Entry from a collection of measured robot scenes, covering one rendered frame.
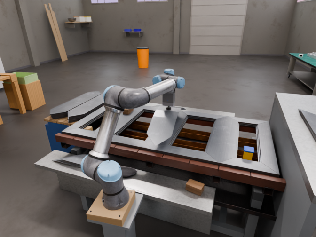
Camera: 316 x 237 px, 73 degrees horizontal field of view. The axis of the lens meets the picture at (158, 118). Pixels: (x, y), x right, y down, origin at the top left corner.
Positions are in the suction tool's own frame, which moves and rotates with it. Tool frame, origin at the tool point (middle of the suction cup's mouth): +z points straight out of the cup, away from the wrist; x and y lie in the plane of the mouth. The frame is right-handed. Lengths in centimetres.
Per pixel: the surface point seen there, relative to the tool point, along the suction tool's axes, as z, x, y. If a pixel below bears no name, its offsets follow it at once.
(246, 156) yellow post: 16, 23, -58
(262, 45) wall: 49, -1035, -174
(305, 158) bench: -5, 50, -80
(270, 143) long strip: 16, 1, -75
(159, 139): 9.7, 29.8, -2.1
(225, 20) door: -62, -1017, 5
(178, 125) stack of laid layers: 15.8, -7.0, -7.0
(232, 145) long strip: 16, 12, -49
